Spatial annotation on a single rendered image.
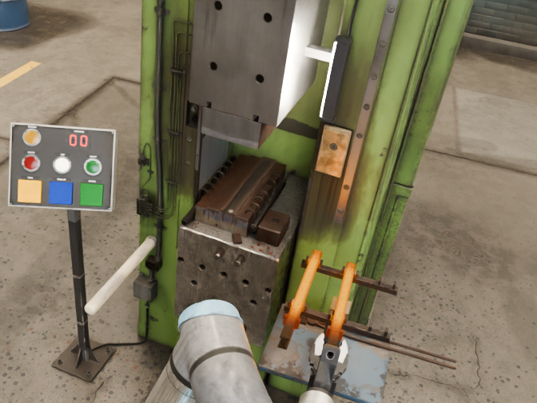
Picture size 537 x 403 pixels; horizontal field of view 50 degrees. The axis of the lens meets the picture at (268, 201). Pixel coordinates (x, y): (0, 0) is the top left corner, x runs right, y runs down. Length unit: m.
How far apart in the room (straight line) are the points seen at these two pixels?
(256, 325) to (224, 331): 1.17
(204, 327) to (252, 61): 0.91
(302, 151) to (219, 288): 0.65
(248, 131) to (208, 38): 0.30
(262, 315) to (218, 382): 1.18
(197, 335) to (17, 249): 2.48
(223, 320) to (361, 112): 0.98
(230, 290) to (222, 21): 0.95
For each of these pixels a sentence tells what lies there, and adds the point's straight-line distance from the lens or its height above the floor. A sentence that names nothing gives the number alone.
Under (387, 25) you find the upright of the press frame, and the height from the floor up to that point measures 1.70.
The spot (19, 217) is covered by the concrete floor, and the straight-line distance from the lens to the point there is 3.66.
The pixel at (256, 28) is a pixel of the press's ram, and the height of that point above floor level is 1.65.
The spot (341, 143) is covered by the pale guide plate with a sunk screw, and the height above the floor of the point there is 1.31.
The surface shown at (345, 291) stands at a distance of 1.77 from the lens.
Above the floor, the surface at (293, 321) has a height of 1.00.
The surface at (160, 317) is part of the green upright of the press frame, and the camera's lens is 2.72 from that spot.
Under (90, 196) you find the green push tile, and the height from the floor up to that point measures 1.01.
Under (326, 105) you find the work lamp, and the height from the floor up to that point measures 1.43.
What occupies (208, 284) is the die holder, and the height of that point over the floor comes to 0.69.
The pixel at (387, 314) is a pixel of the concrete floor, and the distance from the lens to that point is 3.22.
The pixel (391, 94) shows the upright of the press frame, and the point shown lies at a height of 1.50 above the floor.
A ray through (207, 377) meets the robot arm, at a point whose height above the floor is 1.39.
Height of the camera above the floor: 2.17
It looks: 35 degrees down
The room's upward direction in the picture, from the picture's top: 9 degrees clockwise
